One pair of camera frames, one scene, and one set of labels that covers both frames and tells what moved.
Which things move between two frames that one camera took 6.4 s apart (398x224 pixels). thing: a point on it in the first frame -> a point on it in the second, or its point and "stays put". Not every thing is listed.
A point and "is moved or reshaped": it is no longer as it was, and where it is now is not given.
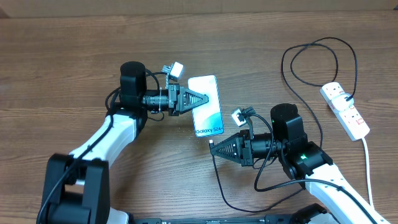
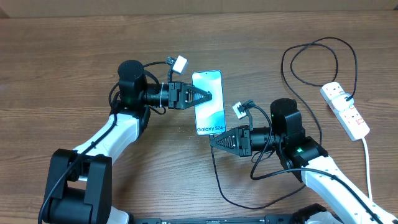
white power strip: [350, 118] stays put
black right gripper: [242, 152] -> [241, 142]
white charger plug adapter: [339, 102] stays put
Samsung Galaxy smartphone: [207, 117] is moved or reshaped
